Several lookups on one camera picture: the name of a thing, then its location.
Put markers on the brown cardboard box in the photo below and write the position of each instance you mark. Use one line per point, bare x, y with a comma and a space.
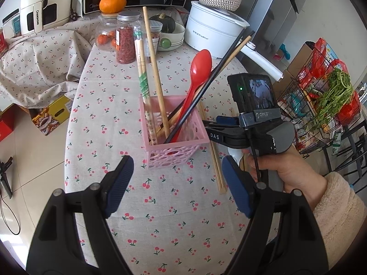
298, 60

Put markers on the yellow printed cardboard box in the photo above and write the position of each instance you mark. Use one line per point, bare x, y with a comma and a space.
48, 117

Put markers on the black chopstick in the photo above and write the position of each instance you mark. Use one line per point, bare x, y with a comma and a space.
223, 63

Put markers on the white electric cooking pot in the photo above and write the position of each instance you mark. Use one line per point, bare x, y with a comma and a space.
206, 31

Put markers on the white and green bowl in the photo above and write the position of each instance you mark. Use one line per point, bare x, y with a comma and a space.
172, 41

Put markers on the pink perforated plastic basket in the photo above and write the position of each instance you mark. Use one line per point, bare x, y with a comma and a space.
183, 151

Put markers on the clear glass jar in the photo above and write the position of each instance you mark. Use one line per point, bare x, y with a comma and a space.
106, 38

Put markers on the grey refrigerator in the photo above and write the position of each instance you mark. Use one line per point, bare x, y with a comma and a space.
269, 20

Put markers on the grey black floor device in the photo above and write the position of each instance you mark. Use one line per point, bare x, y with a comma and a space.
5, 177

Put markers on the red plastic spoon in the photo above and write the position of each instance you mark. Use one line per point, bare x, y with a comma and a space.
200, 66

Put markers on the bunch of green vegetables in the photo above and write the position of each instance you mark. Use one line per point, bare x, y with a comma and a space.
332, 97

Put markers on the blue and white wall poster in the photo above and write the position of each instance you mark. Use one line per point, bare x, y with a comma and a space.
332, 53

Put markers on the person's right forearm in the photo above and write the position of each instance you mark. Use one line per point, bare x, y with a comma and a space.
341, 220

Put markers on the red box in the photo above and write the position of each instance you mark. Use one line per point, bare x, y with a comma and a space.
4, 129

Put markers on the chopsticks with green print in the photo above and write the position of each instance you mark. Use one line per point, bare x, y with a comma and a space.
142, 77

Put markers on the red plastic bag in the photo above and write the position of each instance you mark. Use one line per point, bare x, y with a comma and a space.
315, 60
348, 111

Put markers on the teal plastic item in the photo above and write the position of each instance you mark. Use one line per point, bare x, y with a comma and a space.
284, 52

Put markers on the cherry print draped cloth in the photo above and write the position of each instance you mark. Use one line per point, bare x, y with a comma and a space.
43, 63

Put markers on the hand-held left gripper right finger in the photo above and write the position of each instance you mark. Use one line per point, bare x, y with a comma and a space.
239, 186

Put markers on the cherry print tablecloth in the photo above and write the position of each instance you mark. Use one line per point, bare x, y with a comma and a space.
172, 220

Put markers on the clear plastic container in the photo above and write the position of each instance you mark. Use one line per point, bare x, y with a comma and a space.
13, 25

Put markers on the white plastic spoon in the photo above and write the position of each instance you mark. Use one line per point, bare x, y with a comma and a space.
236, 156

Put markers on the black power plug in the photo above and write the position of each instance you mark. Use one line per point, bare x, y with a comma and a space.
73, 15

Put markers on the jar of red goji berries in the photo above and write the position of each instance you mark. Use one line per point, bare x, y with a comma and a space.
124, 45

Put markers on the person's right hand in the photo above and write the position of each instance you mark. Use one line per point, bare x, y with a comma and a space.
298, 166

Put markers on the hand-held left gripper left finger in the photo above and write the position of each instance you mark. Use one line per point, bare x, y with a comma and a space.
119, 186

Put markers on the jar of dried fruit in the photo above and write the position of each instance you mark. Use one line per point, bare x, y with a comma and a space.
156, 30

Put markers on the dark green squash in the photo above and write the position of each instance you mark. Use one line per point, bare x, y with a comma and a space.
167, 23

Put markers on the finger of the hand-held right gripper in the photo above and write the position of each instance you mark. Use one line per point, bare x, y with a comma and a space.
226, 126

